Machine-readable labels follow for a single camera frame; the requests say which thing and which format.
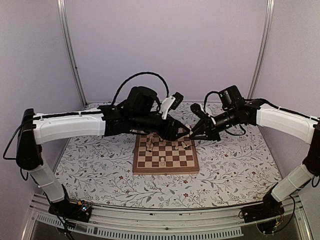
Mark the aluminium frame post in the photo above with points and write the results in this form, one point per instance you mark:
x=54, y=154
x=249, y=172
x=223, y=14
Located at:
x=61, y=6
x=268, y=19

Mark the left aluminium frame post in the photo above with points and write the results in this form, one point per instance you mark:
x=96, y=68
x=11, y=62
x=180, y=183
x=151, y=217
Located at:
x=61, y=6

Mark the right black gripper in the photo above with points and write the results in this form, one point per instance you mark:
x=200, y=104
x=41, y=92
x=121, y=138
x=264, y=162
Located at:
x=212, y=134

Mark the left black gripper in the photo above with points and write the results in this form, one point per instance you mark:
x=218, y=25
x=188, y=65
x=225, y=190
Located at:
x=174, y=129

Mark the wooden chess board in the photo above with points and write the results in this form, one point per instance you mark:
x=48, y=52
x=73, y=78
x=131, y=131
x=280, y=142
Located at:
x=178, y=162

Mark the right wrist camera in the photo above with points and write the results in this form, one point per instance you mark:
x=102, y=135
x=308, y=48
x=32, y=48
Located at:
x=197, y=110

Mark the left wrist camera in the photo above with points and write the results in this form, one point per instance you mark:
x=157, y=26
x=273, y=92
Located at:
x=170, y=103

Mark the right aluminium frame post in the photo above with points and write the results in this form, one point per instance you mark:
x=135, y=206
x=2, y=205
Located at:
x=268, y=19

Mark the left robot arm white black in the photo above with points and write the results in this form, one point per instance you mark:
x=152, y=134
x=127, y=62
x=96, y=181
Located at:
x=141, y=112

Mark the light wooden king piece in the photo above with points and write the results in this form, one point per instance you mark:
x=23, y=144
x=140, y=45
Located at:
x=162, y=162

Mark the aluminium front rail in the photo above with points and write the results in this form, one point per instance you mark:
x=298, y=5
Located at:
x=108, y=222

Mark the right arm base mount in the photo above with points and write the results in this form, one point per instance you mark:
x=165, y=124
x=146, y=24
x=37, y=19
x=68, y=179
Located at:
x=269, y=208

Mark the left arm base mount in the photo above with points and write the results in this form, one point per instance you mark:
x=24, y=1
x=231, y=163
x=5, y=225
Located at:
x=78, y=211

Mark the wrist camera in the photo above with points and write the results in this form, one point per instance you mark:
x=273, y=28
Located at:
x=197, y=110
x=170, y=103

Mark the lying light bishop piece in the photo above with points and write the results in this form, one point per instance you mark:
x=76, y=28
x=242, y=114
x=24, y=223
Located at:
x=185, y=145

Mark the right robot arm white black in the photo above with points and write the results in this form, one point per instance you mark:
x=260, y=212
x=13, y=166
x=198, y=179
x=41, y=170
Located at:
x=260, y=112

